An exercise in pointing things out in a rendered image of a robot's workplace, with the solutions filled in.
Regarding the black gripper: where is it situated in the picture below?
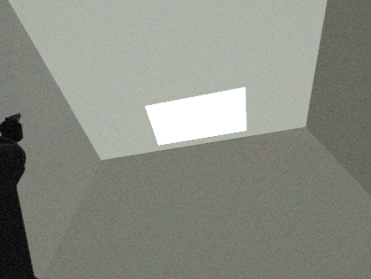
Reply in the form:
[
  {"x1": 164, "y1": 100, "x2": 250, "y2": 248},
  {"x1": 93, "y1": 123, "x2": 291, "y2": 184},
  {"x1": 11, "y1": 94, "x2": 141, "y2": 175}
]
[{"x1": 0, "y1": 114, "x2": 23, "y2": 142}]

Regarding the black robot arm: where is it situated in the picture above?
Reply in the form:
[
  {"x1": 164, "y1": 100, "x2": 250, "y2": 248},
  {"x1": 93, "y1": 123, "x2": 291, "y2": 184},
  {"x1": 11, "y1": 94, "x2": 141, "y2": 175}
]
[{"x1": 0, "y1": 136, "x2": 39, "y2": 279}]

